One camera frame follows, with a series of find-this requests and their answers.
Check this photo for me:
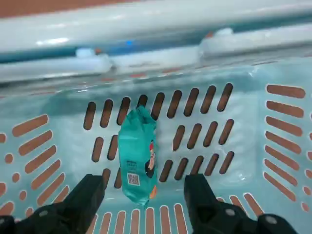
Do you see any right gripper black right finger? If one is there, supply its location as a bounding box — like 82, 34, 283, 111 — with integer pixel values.
184, 173, 300, 234

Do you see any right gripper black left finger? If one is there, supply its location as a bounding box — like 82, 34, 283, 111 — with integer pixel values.
0, 174, 105, 234

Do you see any teal potato chips packet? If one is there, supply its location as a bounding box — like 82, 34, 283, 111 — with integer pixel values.
117, 106, 159, 209

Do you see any light blue plastic basket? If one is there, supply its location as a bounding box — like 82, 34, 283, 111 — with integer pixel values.
0, 0, 312, 234

